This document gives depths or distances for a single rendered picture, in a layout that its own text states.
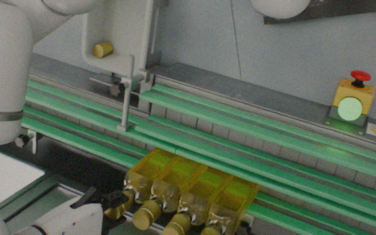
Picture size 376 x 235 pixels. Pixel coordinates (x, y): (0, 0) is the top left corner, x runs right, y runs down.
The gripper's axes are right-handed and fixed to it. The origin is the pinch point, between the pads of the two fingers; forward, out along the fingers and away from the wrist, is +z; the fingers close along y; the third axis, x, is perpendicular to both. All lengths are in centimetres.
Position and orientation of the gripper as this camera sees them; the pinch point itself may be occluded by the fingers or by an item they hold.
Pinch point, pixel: (114, 209)
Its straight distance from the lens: 81.8
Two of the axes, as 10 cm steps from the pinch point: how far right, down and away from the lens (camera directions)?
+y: 1.6, -8.9, -4.2
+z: 6.2, -2.4, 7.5
